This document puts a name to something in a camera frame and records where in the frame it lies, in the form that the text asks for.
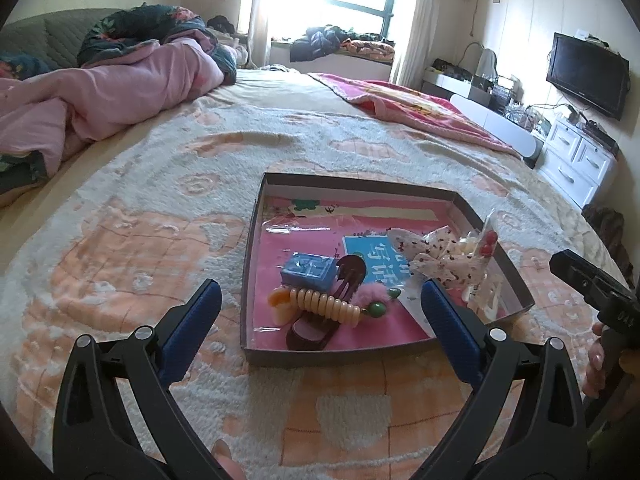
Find cream cloud hair claw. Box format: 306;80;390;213
462;272;503;323

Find polka dot bow scrunchie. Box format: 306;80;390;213
386;226;486;289

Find pink pompom hair clip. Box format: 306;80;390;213
352;282;401;318

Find yellow spiral hair tie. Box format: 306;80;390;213
267;285;362;328

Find maroon hair clip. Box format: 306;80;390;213
286;255;367;351

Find blue small box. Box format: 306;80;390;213
280;252;337;292

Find earring card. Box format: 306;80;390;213
399;276;435;338

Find person's right hand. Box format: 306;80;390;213
582;322;639;408

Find person's left hand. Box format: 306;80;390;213
212;439;246;480

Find brown fuzzy item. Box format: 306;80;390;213
582;204;632;274

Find white drawer cabinet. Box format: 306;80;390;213
535;116;617;209

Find cream peach bedspread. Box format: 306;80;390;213
1;70;618;479

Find white low desk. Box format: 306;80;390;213
422;67;541;166

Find pink folded blanket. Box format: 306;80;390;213
309;73;518;156

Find dark cardboard box tray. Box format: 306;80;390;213
240;171;536;366

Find pink quilt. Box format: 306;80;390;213
1;37;224;172

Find white right curtain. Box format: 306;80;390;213
390;0;437;89

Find white curtain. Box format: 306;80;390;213
238;0;271;67
390;0;437;89

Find dark clothes on sill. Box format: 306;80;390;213
288;25;354;63

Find green padded headboard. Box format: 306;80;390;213
1;9;116;70

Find dark floral duvet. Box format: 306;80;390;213
77;4;238;86

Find white left curtain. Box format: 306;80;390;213
238;0;271;67

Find black wall television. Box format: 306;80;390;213
546;32;630;120

